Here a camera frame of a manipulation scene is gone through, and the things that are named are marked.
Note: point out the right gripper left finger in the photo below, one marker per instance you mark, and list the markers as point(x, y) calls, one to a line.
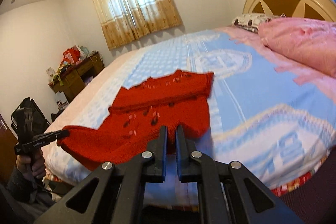
point(113, 193)

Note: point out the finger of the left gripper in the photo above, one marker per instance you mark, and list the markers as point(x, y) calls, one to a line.
point(60, 134)

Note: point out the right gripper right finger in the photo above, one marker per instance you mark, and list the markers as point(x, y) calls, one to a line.
point(228, 193)

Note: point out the red knitted sweater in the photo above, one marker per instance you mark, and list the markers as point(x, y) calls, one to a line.
point(137, 114)

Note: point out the person's left forearm black sleeve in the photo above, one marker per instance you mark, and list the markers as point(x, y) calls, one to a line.
point(21, 202)

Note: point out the person's left hand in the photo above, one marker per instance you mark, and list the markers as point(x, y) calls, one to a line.
point(32, 167)

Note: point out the black chair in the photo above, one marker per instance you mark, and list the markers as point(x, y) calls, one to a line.
point(28, 118)

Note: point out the white paper bag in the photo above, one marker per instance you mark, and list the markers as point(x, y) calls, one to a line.
point(61, 100)

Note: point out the brown wooden desk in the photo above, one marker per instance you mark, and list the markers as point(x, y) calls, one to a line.
point(75, 78)

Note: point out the red gift box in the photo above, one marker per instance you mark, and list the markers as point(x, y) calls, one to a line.
point(71, 55)

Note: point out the blue polka dot bedsheet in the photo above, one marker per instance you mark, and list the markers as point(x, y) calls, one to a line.
point(274, 115)

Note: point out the patterned white pillow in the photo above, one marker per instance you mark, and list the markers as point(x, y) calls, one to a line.
point(251, 22)

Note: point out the pink folded quilt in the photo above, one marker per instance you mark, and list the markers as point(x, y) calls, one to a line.
point(310, 42)

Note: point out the cream wooden headboard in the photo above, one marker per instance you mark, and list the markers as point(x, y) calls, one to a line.
point(313, 9)

